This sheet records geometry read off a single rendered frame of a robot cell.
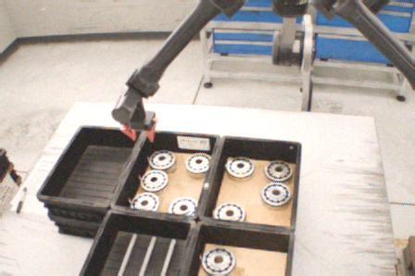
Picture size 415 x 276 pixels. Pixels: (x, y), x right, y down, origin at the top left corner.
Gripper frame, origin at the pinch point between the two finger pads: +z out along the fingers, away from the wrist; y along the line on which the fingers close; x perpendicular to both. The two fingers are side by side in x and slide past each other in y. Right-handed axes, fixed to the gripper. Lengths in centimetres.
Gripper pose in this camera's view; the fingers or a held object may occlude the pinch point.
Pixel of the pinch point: (143, 138)
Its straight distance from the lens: 130.2
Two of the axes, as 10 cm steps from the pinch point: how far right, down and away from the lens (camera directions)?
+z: 0.4, 6.8, 7.3
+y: 9.8, 1.0, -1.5
